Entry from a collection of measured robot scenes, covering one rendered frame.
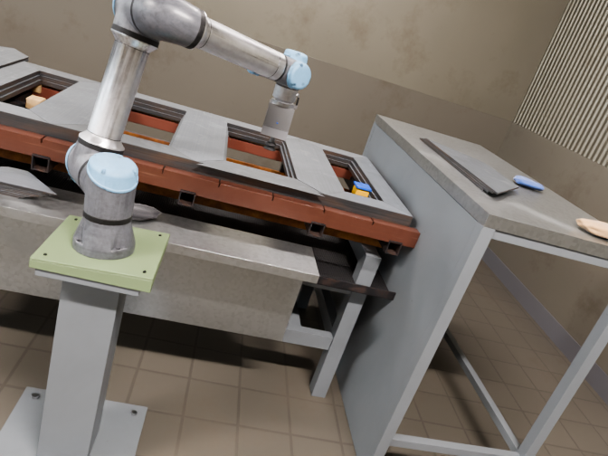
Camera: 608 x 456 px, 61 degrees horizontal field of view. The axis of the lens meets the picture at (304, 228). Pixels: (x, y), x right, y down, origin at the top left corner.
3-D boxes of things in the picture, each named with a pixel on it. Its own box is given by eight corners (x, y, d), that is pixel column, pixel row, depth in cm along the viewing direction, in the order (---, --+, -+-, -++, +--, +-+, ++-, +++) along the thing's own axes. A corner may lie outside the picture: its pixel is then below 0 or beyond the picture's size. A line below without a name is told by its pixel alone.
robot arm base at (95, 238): (124, 265, 126) (129, 228, 123) (61, 251, 124) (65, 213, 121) (141, 241, 140) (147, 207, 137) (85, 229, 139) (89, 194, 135)
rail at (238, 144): (21, 87, 220) (23, 72, 218) (359, 177, 255) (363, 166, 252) (13, 90, 212) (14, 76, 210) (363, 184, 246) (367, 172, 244)
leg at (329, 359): (308, 385, 219) (363, 248, 194) (322, 387, 220) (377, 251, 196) (310, 395, 214) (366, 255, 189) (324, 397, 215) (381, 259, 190)
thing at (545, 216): (374, 121, 262) (376, 114, 261) (477, 152, 276) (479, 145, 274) (483, 226, 145) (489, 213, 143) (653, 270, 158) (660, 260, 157)
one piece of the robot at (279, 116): (299, 94, 169) (285, 141, 175) (273, 86, 168) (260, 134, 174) (299, 99, 160) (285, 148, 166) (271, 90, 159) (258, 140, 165)
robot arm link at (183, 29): (160, -19, 109) (320, 61, 143) (141, -24, 116) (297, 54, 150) (144, 35, 111) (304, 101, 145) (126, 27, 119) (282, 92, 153)
